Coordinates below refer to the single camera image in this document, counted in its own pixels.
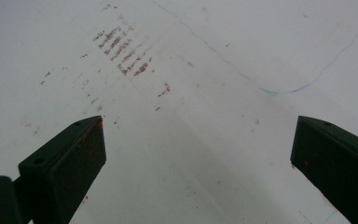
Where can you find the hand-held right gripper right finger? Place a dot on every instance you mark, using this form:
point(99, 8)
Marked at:
point(338, 165)

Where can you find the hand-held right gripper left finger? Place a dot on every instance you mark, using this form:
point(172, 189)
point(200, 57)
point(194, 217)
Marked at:
point(65, 168)

